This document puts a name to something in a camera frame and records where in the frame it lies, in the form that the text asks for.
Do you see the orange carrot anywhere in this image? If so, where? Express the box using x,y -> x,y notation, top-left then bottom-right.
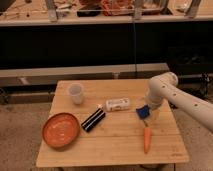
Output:
143,122 -> 152,154

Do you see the orange ceramic bowl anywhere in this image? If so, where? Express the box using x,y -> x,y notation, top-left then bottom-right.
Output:
42,113 -> 80,148

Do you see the wooden table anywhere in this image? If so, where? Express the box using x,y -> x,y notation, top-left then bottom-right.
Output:
36,79 -> 189,167

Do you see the black striped box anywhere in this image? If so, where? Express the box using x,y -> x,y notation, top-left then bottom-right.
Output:
81,108 -> 106,132

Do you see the translucent plastic cup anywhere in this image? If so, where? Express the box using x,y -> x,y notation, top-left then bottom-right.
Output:
68,83 -> 84,105

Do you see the long wooden shelf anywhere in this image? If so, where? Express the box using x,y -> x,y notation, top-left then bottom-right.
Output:
0,63 -> 169,87

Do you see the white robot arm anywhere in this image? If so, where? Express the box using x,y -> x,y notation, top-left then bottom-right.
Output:
145,72 -> 213,133

